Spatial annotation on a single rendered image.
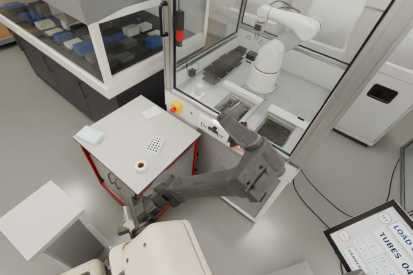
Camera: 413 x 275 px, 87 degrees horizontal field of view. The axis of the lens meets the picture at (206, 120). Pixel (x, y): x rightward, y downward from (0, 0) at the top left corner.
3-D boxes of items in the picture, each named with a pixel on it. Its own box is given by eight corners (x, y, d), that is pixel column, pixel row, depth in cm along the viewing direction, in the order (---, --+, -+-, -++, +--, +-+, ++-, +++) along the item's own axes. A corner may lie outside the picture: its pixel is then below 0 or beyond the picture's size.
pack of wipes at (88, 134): (106, 136, 146) (104, 132, 143) (95, 147, 139) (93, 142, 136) (87, 128, 149) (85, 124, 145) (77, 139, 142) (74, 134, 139)
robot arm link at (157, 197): (146, 202, 71) (158, 212, 72) (170, 183, 69) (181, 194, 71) (152, 186, 80) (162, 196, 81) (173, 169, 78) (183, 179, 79)
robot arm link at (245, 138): (244, 150, 48) (272, 183, 51) (264, 134, 48) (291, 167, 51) (212, 116, 90) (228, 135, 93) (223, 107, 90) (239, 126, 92)
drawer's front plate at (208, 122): (232, 147, 143) (235, 136, 135) (196, 124, 153) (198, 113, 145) (233, 145, 144) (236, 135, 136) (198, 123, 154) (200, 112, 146)
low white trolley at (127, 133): (149, 236, 176) (137, 194, 121) (101, 189, 198) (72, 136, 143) (194, 184, 211) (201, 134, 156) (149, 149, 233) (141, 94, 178)
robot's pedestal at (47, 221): (80, 287, 150) (26, 264, 95) (53, 259, 160) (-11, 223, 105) (115, 247, 169) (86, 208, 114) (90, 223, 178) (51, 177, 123)
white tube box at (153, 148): (157, 156, 139) (157, 153, 136) (145, 153, 140) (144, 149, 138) (165, 142, 148) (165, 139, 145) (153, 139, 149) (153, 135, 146)
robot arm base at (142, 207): (126, 197, 75) (136, 232, 68) (144, 184, 74) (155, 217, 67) (144, 200, 82) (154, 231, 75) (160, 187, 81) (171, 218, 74)
